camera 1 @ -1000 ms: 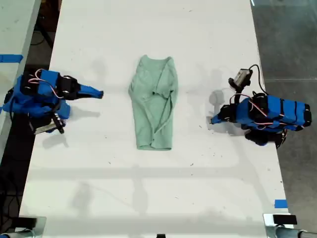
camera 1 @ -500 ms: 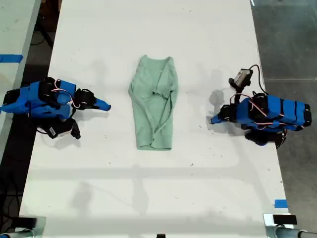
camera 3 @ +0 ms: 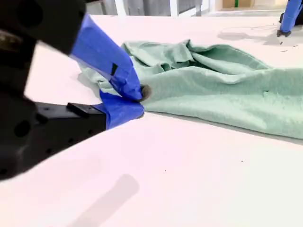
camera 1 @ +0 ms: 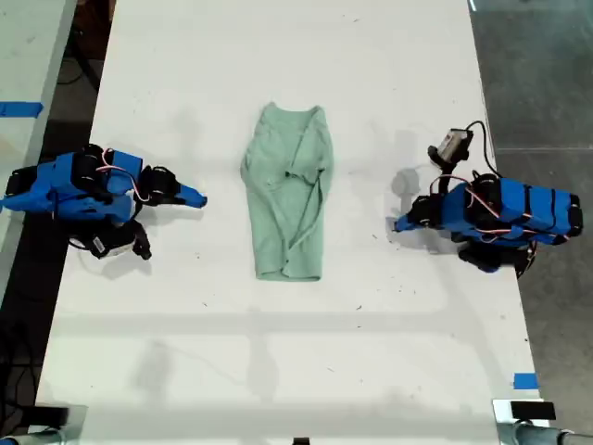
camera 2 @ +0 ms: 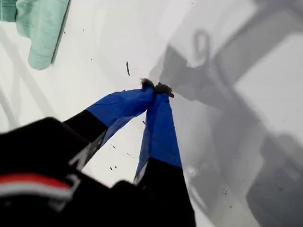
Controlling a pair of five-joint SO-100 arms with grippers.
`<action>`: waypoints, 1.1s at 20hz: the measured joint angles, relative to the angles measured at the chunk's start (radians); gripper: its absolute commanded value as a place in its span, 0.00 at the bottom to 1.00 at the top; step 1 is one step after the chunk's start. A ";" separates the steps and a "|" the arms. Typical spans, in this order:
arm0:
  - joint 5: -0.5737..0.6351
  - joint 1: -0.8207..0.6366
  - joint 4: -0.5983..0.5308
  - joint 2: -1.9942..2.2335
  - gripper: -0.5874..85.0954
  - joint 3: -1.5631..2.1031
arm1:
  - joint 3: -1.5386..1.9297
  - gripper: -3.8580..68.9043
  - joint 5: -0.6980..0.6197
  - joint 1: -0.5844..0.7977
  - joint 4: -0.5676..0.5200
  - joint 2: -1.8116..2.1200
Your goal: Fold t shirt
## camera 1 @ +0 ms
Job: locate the metal table clamp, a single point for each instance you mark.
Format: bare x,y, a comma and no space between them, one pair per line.
542,435
32,438

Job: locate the gripper camera stalk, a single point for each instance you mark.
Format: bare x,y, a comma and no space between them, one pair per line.
444,178

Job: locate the pale green T-shirt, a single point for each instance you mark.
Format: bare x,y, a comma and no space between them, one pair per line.
287,204

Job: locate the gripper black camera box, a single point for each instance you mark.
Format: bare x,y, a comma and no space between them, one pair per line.
451,143
113,243

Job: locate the long blue tape strip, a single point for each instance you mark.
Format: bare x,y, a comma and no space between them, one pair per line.
21,109

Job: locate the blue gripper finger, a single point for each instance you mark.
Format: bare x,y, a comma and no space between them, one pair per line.
191,191
408,220
190,202
408,226

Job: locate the small black box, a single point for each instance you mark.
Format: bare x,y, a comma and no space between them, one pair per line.
533,410
52,415

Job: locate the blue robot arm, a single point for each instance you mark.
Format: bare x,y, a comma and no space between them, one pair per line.
60,183
533,206

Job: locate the short blue tape patch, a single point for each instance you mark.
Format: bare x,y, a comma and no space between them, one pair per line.
526,381

